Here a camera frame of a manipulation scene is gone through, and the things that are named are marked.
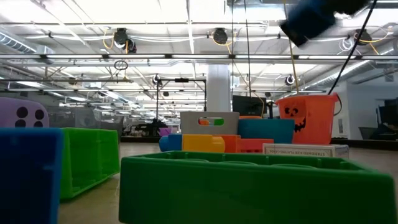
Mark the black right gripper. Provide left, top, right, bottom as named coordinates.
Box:
left=323, top=0, right=373, bottom=16

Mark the small blue toy brick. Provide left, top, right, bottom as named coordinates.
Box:
left=279, top=0, right=338, bottom=48

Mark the yellow toy block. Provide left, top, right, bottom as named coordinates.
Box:
left=182, top=134, right=226, bottom=153

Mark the bright green toy brick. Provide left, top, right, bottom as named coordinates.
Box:
left=59, top=127, right=121, bottom=200

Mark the dark background screen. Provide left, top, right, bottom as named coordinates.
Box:
left=377, top=98, right=398, bottom=125

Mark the orange pumpkin bucket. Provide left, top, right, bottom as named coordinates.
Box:
left=274, top=92, right=343, bottom=145

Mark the dark laptop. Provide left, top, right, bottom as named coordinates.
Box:
left=358, top=126, right=379, bottom=141

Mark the black background monitor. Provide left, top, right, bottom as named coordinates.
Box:
left=232, top=95, right=268, bottom=118

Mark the teal plastic tray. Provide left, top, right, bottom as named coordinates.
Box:
left=237, top=118, right=295, bottom=144

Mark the silver-backed playing card box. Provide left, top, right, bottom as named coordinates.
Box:
left=262, top=142, right=350, bottom=159

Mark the white building pillar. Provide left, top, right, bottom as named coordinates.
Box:
left=206, top=64, right=232, bottom=113

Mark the red-orange flat toy brick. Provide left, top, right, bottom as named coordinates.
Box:
left=238, top=138, right=275, bottom=154

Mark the orange toy block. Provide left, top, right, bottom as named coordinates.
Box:
left=222, top=134, right=242, bottom=153

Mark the clear grey plastic bin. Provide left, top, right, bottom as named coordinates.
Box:
left=180, top=110, right=241, bottom=136

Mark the dark green toy brick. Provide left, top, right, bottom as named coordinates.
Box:
left=118, top=150, right=398, bottom=224

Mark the long ceiling light bar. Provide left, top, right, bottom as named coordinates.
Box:
left=0, top=54, right=398, bottom=60

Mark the purple background box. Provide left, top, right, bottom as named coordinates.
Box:
left=159, top=125, right=180, bottom=136

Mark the large blue toy block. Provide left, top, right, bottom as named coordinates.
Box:
left=158, top=134, right=183, bottom=152

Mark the black background robot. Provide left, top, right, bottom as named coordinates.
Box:
left=136, top=119, right=169, bottom=138

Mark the grey plastic tray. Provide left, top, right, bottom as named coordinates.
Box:
left=48, top=106, right=125, bottom=133

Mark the purple foam die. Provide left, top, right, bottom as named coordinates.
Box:
left=0, top=96, right=50, bottom=128

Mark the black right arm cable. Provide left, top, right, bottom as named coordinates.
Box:
left=328, top=0, right=379, bottom=96

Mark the yellow hanging cable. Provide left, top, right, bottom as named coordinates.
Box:
left=287, top=40, right=300, bottom=96

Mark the thin black hanging cable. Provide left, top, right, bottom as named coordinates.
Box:
left=230, top=0, right=235, bottom=97

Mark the black background frame stand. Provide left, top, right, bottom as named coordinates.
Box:
left=155, top=77, right=208, bottom=113

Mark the black coiled cable ring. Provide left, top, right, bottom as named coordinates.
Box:
left=113, top=60, right=129, bottom=72

